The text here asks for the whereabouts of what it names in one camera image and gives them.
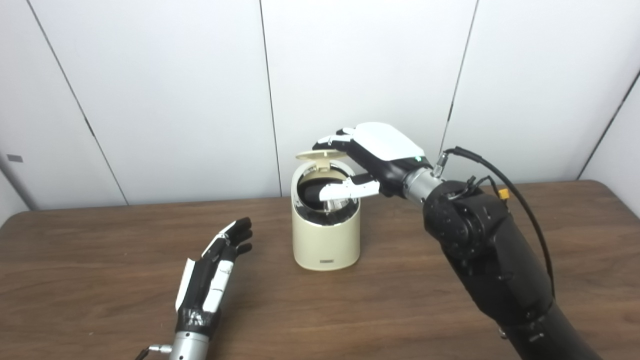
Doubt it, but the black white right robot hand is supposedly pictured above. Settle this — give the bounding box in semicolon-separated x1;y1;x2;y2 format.
312;122;433;202

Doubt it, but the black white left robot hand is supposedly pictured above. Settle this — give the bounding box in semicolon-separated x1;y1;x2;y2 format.
175;217;253;337

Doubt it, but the cream round bin lid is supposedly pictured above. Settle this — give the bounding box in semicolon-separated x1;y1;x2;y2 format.
295;149;351;174

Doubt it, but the black bin liner bag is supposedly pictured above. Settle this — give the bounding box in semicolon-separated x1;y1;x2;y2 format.
295;176;360;227

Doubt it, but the cream-colored desktop trash bin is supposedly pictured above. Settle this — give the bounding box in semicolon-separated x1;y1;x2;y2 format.
292;160;361;271

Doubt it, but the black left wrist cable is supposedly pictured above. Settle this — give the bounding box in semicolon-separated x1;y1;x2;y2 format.
135;344;174;360

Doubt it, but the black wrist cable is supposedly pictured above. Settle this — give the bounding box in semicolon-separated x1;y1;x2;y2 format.
432;146;557;301
135;344;174;360

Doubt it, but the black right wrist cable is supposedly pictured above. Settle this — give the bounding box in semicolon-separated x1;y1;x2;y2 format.
432;146;557;301

